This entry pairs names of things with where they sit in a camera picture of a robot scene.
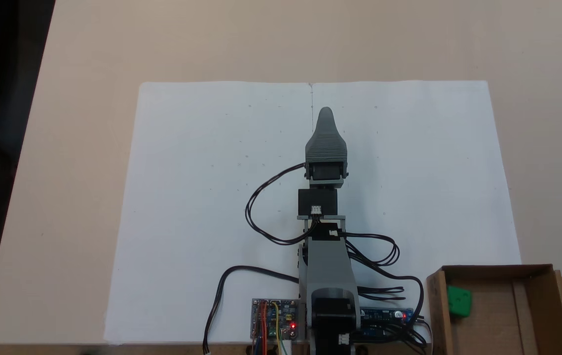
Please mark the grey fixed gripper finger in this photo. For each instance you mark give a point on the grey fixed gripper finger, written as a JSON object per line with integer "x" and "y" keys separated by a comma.
{"x": 326, "y": 136}

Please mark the green dice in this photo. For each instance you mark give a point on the green dice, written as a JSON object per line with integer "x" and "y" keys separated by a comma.
{"x": 459, "y": 301}

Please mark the white paper sheet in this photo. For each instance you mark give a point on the white paper sheet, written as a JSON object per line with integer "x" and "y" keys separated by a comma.
{"x": 187, "y": 172}
{"x": 433, "y": 148}

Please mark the blue circuit board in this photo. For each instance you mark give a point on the blue circuit board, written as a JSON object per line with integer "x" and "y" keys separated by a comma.
{"x": 384, "y": 315}

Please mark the brown cardboard box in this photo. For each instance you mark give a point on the brown cardboard box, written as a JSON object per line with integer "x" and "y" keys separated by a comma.
{"x": 503, "y": 320}

